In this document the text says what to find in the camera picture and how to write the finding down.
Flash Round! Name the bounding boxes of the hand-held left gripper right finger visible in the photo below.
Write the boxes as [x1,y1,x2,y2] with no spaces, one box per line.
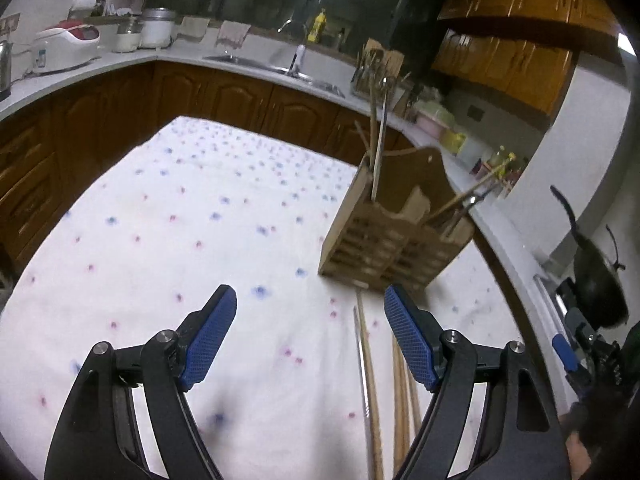
[384,284,573,480]

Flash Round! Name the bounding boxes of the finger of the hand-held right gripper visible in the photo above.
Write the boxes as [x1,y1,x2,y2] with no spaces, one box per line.
[551,332,581,376]
[570,372,593,403]

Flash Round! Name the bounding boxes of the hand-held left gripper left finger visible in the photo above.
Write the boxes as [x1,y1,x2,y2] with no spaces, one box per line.
[44,284,238,480]

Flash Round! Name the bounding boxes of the wooden chopstick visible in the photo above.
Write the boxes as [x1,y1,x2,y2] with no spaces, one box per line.
[367,91,379,201]
[354,121,373,156]
[391,342,407,480]
[356,289,386,480]
[400,360,420,448]

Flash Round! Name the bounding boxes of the metal chopstick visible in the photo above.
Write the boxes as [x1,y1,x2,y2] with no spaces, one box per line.
[422,157,516,226]
[442,182,501,238]
[352,306,376,480]

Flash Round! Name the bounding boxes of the wooden utensil holder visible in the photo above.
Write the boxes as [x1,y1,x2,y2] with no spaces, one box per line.
[318,147,476,293]

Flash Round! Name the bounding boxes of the person's right hand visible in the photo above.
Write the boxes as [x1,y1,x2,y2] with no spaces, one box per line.
[560,402,601,480]

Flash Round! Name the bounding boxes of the gas stove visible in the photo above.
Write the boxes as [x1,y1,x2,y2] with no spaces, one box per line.
[532,270,583,341]

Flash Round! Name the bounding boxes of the black wok with lid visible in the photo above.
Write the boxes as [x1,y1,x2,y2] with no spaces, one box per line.
[550,185,631,331]

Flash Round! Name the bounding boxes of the white dotted tablecloth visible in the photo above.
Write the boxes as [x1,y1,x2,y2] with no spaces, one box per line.
[0,115,526,480]

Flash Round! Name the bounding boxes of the pink plastic basket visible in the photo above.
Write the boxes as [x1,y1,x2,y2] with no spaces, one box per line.
[412,114,453,138]

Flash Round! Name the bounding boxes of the green plastic basket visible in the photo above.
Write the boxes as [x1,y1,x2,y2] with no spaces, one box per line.
[415,100,457,120]

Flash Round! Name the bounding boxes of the wooden lower cabinets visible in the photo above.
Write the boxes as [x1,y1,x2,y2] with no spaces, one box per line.
[0,60,416,271]

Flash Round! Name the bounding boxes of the wooden cabinets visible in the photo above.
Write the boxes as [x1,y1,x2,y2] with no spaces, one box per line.
[0,60,416,271]
[430,0,626,116]

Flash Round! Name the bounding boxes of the wooden cutting board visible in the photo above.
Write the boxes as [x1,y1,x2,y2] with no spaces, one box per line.
[361,37,405,81]

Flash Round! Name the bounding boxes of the steel kitchen sink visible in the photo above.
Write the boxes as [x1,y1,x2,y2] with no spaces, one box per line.
[202,54,346,98]

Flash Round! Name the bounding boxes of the pink hanging dishcloth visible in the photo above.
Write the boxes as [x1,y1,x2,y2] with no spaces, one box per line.
[216,21,251,50]

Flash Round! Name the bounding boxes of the beige hanging dishcloth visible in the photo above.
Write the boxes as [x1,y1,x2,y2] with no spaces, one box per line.
[177,16,211,43]

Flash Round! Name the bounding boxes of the small white lidded pot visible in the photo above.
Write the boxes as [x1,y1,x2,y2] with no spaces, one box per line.
[111,17,143,54]

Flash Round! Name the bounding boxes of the steel lidded cooker pot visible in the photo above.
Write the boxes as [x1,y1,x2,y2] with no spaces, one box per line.
[140,7,177,50]

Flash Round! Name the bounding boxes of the wooden upper cabinets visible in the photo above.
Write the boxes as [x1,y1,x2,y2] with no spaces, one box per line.
[430,0,626,116]

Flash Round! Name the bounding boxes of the yellow oil bottle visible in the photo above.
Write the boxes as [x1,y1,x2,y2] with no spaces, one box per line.
[306,8,328,45]

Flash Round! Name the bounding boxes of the white and red rice cooker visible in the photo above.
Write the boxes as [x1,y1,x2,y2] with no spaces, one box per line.
[31,20,103,73]

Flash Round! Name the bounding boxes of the steel electric kettle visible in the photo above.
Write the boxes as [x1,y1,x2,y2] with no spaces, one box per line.
[0,40,13,101]

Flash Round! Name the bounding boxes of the wire utensil rack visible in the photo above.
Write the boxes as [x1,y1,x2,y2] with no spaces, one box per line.
[350,50,416,111]

